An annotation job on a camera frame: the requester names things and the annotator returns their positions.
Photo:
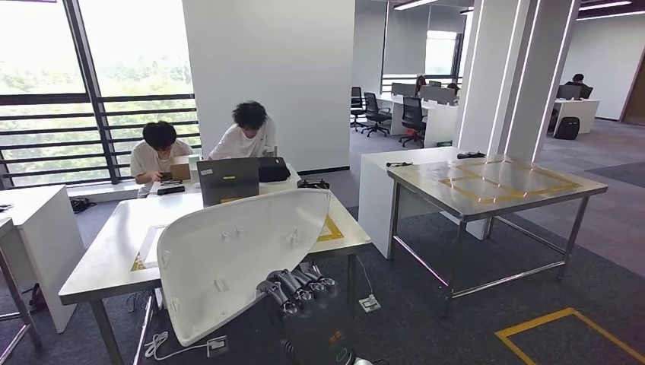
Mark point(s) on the white cup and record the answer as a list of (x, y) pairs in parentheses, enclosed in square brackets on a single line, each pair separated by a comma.
[(194, 162)]

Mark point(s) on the black bag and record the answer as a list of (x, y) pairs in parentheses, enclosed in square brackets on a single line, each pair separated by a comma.
[(274, 170)]

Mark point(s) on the black office chair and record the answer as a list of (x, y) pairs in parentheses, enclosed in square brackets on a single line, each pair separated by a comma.
[(413, 113), (358, 103), (375, 108)]

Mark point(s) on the person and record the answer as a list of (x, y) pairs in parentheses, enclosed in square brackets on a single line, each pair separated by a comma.
[(237, 143), (452, 89), (579, 86), (420, 84), (151, 156)]

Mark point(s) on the grey computer monitor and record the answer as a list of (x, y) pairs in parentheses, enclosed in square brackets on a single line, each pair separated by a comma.
[(568, 92)]

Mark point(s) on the brown door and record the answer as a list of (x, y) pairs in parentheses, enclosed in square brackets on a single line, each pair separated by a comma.
[(636, 90)]

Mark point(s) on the black backpack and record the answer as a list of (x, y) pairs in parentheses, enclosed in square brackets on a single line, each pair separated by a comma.
[(567, 128)]

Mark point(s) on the grey floor socket box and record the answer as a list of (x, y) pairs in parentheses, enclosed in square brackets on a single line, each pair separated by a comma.
[(217, 346), (370, 304)]

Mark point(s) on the grey laptop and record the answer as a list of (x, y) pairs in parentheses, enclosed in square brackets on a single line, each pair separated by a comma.
[(227, 181)]

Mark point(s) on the white office desk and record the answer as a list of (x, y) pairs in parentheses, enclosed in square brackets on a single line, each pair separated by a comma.
[(282, 187), (441, 126), (587, 116), (373, 201), (45, 242)]

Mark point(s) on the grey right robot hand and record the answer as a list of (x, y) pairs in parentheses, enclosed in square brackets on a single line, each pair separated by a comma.
[(317, 322)]

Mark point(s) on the brown cardboard box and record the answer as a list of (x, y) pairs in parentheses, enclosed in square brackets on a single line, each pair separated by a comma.
[(181, 172)]

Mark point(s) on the white car mirror cover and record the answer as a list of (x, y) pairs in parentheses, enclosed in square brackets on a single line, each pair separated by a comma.
[(227, 262)]

